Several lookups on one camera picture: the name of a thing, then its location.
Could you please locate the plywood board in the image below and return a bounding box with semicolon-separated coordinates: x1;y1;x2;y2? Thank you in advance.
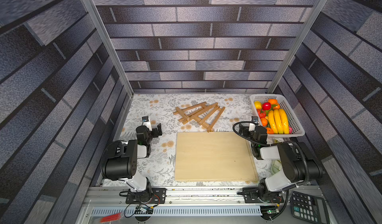
175;132;259;182

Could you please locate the small wooden easel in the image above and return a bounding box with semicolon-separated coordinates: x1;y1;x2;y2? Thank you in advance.
192;103;225;132
173;102;207;124

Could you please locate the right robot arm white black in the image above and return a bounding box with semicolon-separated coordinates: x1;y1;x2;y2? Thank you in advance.
232;122;323;203

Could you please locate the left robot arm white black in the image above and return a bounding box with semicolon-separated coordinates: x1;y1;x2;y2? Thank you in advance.
100;124;162;203

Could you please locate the small orange toy fruit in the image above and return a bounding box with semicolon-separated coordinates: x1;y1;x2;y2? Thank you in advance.
261;117;268;127

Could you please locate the yellow toy banana bunch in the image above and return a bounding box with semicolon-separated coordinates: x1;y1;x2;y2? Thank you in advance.
267;109;291;134

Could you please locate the white plastic basket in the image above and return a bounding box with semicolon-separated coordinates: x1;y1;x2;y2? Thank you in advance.
250;94;305;138

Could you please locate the yellow toy lemon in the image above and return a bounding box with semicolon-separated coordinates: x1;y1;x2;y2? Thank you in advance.
254;101;262;109

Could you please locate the red toy apple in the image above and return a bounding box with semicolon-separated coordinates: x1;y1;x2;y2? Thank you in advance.
262;102;272;111

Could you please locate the floral tablecloth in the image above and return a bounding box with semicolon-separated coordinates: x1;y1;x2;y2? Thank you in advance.
101;93;302;187

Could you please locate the green plastic container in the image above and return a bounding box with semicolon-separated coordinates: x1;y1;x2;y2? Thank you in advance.
271;160;283;175

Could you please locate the orange toy fruit top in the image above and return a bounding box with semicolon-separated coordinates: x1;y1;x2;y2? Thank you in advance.
268;99;280;110

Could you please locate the red object bottom left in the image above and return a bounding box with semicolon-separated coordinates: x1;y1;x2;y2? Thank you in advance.
99;213;122;224

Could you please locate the black calculator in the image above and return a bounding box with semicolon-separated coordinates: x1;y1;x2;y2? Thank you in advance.
290;191;330;224

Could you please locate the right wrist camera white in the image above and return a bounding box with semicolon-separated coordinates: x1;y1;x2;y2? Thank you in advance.
249;116;259;131

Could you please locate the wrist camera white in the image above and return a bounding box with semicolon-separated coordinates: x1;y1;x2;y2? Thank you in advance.
142;116;152;131
249;116;259;131

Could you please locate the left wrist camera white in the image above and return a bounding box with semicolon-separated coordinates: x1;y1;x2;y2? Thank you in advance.
142;116;152;131

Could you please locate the aluminium rail base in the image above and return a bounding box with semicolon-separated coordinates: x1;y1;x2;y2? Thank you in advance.
76;186;338;224

